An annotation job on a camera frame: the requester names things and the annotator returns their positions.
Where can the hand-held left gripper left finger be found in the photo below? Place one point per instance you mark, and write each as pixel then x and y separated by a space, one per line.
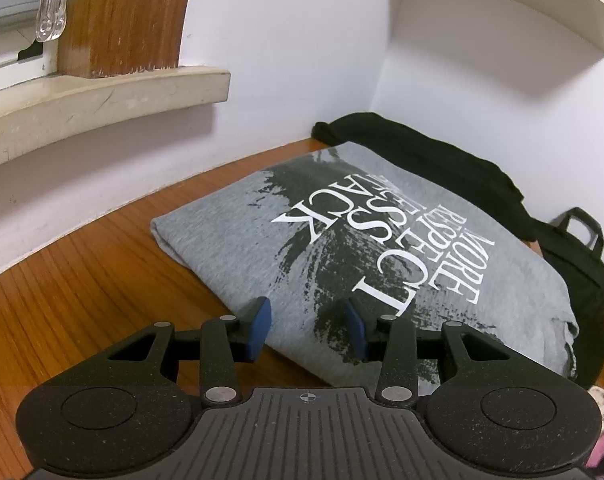
pixel 260 330

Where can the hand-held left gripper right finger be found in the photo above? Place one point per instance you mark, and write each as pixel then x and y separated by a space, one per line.
pixel 356 330

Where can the grey shirt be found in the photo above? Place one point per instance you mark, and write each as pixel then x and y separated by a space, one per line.
pixel 242 230

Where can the black garment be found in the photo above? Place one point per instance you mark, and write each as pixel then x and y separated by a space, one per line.
pixel 432 160

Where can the black bag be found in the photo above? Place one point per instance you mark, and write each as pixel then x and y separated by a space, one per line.
pixel 577 280

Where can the cream window sill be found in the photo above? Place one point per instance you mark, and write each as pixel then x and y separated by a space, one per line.
pixel 92 105

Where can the white shelf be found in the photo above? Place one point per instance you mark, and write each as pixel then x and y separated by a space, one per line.
pixel 507 25

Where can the wooden window frame post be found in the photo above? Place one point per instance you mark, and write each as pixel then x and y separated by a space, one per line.
pixel 127 15

